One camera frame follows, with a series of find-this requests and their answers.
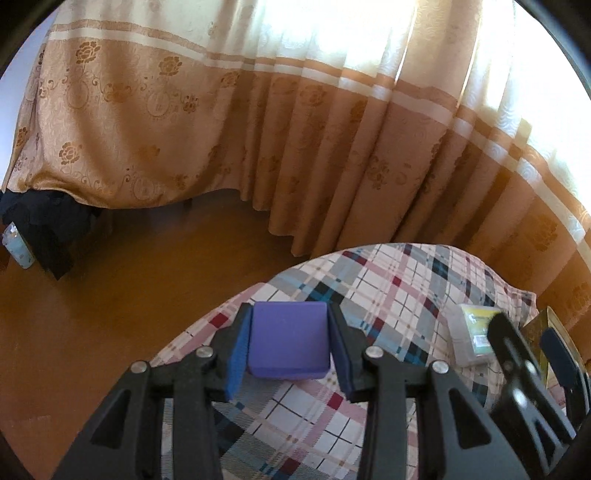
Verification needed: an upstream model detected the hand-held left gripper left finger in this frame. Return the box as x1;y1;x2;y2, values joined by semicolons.
51;302;254;480

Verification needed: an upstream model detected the dark cloth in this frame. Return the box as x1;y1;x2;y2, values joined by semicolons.
0;189;100;281

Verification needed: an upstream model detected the beige and gold curtain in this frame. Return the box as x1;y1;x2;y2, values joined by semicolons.
2;0;591;333

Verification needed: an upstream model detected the pale blue bottle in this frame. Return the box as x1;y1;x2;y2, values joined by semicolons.
2;222;34;269

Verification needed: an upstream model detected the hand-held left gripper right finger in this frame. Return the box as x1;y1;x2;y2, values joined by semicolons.
327;302;513;480

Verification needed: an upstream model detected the plaid tablecloth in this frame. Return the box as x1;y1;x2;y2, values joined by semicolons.
150;243;539;480

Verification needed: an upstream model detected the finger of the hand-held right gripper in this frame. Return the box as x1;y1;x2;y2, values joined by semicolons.
540;327;591;428
488;313;578;469

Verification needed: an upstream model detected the yellow-green box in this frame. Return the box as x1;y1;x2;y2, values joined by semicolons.
524;307;591;416

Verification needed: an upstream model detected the purple block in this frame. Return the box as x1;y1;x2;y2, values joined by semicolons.
248;301;331;381

